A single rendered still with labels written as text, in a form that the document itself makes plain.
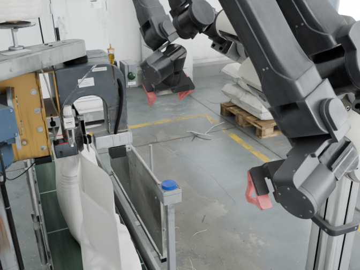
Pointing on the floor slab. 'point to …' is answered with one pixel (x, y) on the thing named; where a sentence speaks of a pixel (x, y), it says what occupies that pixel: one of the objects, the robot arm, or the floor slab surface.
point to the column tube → (6, 241)
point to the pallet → (250, 120)
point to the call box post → (170, 237)
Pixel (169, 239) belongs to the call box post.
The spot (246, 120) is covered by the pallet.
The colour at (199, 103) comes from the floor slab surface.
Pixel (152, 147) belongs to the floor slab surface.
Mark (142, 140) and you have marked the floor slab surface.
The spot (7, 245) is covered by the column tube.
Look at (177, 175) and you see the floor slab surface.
